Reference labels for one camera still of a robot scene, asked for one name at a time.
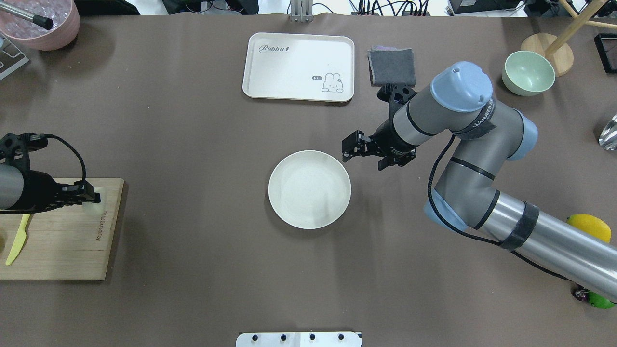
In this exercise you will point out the aluminium frame post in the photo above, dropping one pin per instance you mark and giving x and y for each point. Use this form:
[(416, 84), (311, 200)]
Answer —
[(300, 11)]

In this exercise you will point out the grey folded cloth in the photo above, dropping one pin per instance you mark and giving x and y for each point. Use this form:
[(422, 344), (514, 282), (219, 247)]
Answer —
[(392, 65)]

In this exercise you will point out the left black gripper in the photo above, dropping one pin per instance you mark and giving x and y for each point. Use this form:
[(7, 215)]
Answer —
[(39, 191)]

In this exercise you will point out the cream rabbit tray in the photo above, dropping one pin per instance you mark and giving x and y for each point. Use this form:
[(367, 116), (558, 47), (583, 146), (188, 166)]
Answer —
[(300, 67)]

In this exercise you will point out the pink bowl with ice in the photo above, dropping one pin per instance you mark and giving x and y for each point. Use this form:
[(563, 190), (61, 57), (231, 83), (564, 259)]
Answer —
[(65, 16)]

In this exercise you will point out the metal muddler stick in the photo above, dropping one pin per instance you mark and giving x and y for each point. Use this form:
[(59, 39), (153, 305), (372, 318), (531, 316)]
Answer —
[(38, 20)]

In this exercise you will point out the wooden cup stand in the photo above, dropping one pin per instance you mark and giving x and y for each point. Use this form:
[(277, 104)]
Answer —
[(555, 49)]

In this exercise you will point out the metal scoop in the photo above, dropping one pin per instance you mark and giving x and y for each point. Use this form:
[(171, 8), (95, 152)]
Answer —
[(608, 136)]

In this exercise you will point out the white camera mast base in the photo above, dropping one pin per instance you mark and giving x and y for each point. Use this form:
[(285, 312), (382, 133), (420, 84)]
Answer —
[(300, 339)]

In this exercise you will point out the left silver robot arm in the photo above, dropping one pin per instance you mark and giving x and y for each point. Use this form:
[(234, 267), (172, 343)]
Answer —
[(24, 191)]

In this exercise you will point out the round cream plate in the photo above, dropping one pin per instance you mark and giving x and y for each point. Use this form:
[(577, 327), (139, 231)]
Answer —
[(309, 189)]

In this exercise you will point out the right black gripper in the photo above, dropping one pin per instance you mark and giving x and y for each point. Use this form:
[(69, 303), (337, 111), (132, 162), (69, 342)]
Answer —
[(387, 140)]

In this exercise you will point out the yellow plastic knife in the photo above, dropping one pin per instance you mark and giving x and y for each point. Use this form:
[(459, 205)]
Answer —
[(19, 239)]

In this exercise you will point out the yellow lemon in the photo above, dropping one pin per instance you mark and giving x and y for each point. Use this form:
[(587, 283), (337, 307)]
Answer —
[(591, 225)]

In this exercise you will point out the bamboo cutting board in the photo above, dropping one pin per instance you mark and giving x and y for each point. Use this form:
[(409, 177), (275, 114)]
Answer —
[(65, 244)]

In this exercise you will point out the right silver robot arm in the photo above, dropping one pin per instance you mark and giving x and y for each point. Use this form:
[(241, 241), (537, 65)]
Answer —
[(460, 99)]

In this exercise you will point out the mint green bowl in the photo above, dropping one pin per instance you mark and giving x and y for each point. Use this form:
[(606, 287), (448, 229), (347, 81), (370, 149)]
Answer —
[(527, 73)]

